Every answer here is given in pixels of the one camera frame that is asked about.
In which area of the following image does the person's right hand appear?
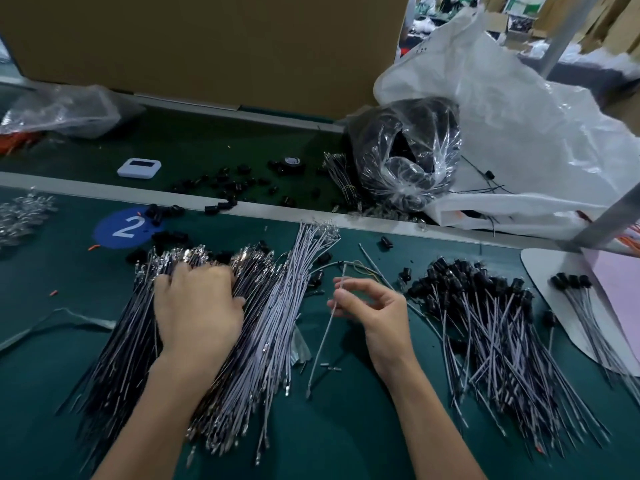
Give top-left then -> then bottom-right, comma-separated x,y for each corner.
326,277 -> 417,388

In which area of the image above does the person's left hand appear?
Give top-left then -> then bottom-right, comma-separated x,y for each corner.
153,259 -> 247,381

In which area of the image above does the pile of grey wires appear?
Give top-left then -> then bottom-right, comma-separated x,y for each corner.
60,219 -> 343,471

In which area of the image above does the pile of wires with black caps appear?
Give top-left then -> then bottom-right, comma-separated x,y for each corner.
405,257 -> 611,458

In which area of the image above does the small bundle of capped wires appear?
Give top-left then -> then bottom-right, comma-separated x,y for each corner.
550,273 -> 640,408

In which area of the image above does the person's left forearm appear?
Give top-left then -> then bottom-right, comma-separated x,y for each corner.
92,359 -> 226,480

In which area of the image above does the person's right forearm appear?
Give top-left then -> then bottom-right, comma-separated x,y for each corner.
378,359 -> 489,480

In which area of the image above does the small clear plastic piece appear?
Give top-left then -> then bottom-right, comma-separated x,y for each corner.
290,327 -> 313,366

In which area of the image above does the blue round number sticker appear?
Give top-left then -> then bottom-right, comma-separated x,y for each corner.
93,207 -> 163,250

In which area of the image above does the clear plastic strip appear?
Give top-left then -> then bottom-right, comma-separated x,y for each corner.
0,307 -> 117,354

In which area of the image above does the small white timer device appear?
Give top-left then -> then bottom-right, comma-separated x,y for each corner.
117,157 -> 163,180

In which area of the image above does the clear bag with black contents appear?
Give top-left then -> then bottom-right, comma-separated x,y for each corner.
345,97 -> 463,211

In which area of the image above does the large white plastic sack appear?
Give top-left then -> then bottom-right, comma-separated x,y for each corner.
373,7 -> 640,241

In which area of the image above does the pink paper sheet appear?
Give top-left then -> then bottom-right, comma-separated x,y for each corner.
582,247 -> 640,361

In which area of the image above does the crumpled clear plastic bag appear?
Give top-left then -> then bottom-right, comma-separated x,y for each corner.
0,85 -> 141,139

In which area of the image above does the brown cardboard panel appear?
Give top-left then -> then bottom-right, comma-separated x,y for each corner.
0,0 -> 413,121

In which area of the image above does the stack of cardboard boxes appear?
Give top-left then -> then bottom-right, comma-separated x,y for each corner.
580,0 -> 640,51

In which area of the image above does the grey metal frame post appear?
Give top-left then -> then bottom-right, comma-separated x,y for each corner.
538,0 -> 606,81
572,185 -> 640,251

